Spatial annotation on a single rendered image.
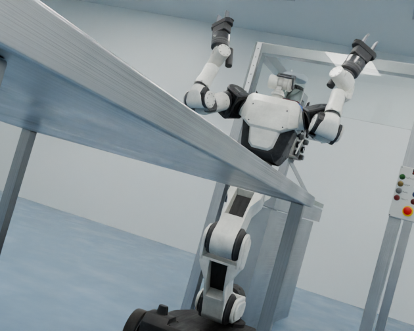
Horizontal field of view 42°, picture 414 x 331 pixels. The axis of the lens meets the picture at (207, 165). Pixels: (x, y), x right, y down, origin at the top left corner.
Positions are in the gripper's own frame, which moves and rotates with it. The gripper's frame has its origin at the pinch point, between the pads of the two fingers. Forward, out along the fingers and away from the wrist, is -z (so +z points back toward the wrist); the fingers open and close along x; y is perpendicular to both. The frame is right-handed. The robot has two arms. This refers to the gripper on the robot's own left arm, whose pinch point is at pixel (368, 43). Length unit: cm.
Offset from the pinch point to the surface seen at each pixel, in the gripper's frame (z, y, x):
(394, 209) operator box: 42, 27, -67
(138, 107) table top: 133, -162, 58
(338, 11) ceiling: -189, 264, -29
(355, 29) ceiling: -207, 292, -61
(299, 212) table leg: 99, -56, 3
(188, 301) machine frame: 135, 100, -28
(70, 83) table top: 136, -170, 63
